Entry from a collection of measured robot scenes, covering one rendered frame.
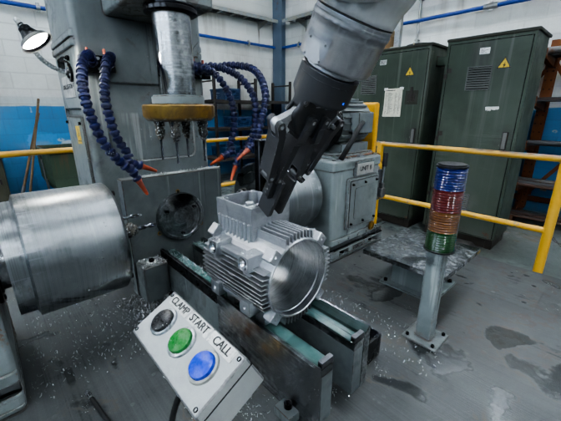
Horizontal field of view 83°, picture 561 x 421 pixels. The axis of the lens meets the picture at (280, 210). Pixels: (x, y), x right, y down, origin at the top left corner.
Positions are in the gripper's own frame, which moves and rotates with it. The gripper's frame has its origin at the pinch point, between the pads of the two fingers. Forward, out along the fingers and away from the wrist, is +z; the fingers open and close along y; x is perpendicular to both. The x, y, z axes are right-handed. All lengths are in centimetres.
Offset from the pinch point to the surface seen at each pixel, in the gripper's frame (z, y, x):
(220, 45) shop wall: 161, -344, -544
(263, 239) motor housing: 12.7, -2.7, -0.6
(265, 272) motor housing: 13.0, 1.4, 5.7
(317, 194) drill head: 26, -43, -19
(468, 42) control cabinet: -19, -313, -112
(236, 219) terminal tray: 13.7, -1.3, -7.7
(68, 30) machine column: 5, 12, -72
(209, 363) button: 4.0, 20.3, 16.9
